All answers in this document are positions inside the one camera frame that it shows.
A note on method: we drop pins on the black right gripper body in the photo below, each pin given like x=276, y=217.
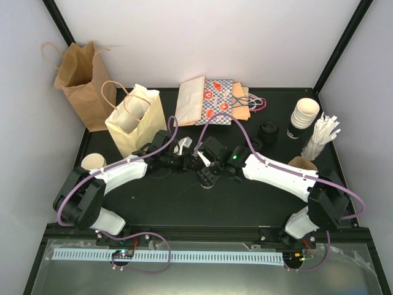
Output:
x=205, y=176

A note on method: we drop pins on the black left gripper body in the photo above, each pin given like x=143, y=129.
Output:
x=186, y=161

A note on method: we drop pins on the cream paper bag with handles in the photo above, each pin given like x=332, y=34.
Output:
x=134, y=122

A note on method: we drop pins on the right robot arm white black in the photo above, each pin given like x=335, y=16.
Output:
x=325, y=203

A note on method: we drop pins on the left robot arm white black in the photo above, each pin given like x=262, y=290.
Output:
x=80, y=200

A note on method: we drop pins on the white flat paper bag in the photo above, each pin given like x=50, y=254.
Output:
x=190, y=101

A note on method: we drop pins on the brown flat paper bag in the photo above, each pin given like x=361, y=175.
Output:
x=240, y=109

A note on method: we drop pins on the blue checkered paper bag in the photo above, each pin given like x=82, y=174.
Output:
x=217, y=98

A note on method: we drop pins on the tall black lid stack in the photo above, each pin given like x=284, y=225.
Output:
x=268, y=132

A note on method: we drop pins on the left stack of paper cups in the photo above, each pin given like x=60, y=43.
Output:
x=93, y=161

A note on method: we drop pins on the stack of white paper cups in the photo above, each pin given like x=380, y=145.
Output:
x=302, y=117

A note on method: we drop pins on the glass of wrapped stirrers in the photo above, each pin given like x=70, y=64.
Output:
x=325, y=131

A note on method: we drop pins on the small circuit board with LEDs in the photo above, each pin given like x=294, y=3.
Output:
x=122, y=254

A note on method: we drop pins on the standing brown paper bag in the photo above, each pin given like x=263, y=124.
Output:
x=82, y=76

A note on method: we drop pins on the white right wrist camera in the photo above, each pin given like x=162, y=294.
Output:
x=204, y=159

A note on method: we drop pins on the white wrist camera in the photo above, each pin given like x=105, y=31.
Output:
x=182, y=144
x=204, y=159

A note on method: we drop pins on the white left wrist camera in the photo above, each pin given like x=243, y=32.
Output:
x=182, y=144

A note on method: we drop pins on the light blue slotted cable duct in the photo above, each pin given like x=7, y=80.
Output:
x=202, y=257

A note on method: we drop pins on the black left frame post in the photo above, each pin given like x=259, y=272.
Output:
x=59, y=21

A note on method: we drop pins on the black frame post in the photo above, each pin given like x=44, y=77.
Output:
x=352, y=26
x=59, y=21

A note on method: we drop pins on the black right frame post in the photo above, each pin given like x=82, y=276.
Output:
x=352, y=26

